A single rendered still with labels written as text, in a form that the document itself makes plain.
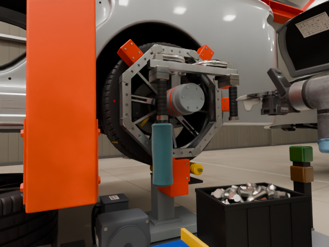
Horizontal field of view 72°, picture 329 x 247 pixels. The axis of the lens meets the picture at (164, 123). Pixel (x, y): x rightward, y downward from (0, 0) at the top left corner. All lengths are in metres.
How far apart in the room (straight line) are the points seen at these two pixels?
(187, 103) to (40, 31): 0.60
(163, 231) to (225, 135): 8.31
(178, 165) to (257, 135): 9.87
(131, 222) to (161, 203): 0.45
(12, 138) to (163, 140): 5.70
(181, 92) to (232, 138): 8.75
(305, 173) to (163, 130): 0.53
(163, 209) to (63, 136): 0.83
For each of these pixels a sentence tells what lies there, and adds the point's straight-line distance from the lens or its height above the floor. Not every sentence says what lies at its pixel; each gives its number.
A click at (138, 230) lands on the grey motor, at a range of 0.87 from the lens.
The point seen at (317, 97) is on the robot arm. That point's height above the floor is 0.79.
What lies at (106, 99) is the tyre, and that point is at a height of 0.86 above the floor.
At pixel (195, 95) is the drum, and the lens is 1.01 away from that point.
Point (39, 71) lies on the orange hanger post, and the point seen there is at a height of 0.85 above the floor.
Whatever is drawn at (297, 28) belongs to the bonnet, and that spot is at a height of 2.32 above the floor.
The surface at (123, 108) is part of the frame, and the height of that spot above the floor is 0.81.
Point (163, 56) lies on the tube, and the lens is 0.92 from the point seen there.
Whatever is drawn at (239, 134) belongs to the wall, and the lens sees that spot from 9.97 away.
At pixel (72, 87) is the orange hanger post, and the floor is 0.82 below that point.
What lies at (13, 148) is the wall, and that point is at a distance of 6.46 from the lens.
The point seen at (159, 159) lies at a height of 0.59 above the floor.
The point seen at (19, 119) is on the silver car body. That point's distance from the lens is 1.15.
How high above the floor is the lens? 0.70
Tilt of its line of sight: 2 degrees up
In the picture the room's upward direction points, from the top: 1 degrees counter-clockwise
